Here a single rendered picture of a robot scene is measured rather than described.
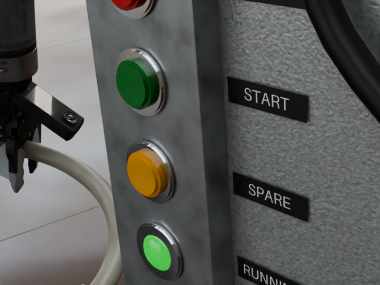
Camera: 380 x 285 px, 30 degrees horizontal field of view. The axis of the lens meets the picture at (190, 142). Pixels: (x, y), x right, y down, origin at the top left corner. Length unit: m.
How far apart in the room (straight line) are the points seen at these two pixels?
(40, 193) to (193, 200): 2.95
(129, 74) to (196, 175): 0.06
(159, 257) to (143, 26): 0.13
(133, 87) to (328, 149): 0.10
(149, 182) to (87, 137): 3.44
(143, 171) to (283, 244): 0.08
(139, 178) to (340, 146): 0.12
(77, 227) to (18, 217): 0.29
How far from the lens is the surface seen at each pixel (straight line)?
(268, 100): 0.33
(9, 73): 1.09
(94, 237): 2.91
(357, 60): 0.27
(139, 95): 0.35
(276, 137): 0.33
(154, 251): 0.40
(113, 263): 0.97
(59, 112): 1.13
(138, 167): 0.37
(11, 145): 1.15
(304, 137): 0.32
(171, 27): 0.33
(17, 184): 1.21
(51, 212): 3.14
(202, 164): 0.35
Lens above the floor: 1.52
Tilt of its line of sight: 25 degrees down
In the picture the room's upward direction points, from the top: 5 degrees counter-clockwise
